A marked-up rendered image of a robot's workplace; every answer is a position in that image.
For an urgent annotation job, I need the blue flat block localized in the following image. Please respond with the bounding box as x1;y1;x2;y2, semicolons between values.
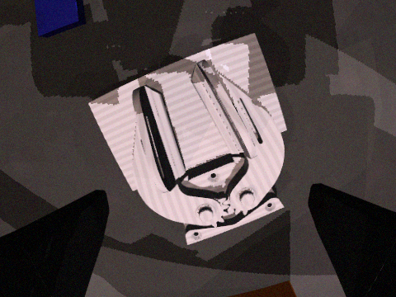
34;0;87;37

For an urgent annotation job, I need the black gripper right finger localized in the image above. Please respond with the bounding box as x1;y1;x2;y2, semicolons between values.
308;182;396;297

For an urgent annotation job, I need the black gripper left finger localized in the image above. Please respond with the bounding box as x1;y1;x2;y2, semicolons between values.
0;191;110;297

